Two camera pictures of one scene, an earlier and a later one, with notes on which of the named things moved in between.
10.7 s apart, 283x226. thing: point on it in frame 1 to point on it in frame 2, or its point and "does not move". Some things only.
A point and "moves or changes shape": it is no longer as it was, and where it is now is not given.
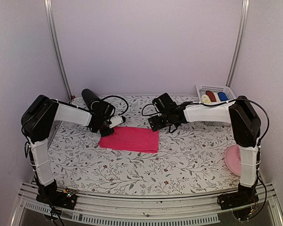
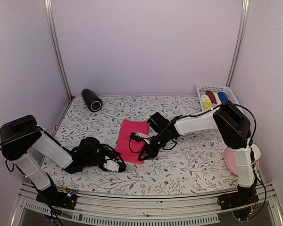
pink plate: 233,155 does not move
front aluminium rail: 102,209 does not move
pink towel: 132,139 moves or changes shape
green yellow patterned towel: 205,99 does not move
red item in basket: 211,96 does not move
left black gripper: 104,133 to 112,155
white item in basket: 216,95 does not move
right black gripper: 159,125 to 152,151
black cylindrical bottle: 88,97 does not move
